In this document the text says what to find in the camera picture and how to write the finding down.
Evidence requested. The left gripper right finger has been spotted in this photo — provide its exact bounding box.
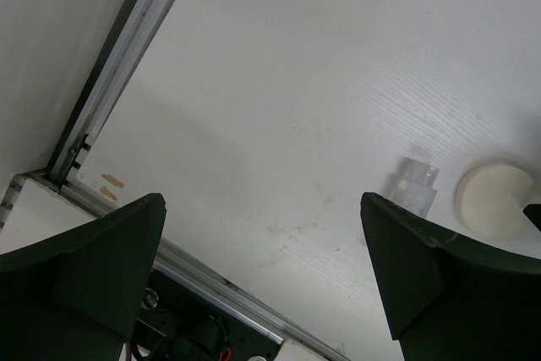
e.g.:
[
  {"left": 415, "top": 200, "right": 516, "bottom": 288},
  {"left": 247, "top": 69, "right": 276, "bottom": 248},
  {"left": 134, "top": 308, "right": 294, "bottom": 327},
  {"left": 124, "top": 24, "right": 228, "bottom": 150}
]
[{"left": 360, "top": 192, "right": 540, "bottom": 360}]

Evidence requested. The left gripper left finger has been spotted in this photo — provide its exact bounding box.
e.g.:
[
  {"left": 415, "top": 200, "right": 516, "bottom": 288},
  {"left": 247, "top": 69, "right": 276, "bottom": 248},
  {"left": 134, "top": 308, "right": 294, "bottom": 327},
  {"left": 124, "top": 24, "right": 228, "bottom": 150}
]
[{"left": 1, "top": 193, "right": 166, "bottom": 360}]

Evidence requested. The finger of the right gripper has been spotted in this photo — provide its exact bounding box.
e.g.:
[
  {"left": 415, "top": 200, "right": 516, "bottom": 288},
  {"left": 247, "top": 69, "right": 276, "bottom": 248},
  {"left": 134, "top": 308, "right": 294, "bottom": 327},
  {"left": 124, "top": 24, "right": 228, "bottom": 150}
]
[{"left": 523, "top": 204, "right": 541, "bottom": 228}]

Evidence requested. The clear plastic bottle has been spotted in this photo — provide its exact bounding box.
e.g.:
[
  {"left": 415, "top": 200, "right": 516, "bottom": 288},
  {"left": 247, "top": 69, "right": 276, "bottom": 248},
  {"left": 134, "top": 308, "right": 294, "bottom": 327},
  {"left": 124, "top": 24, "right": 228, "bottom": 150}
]
[{"left": 385, "top": 158, "right": 440, "bottom": 218}]

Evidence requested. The round white powder puff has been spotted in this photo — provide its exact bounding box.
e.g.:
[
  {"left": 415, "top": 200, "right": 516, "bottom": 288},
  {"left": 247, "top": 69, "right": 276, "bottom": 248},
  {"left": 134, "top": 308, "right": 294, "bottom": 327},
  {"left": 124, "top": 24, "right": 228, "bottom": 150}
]
[{"left": 454, "top": 161, "right": 540, "bottom": 239}]

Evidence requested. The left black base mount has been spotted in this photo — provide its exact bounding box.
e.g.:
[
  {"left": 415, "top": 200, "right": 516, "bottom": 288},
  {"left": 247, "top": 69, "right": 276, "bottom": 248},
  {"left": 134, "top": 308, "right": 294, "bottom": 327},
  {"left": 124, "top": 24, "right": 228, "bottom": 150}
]
[{"left": 126, "top": 271, "right": 281, "bottom": 360}]

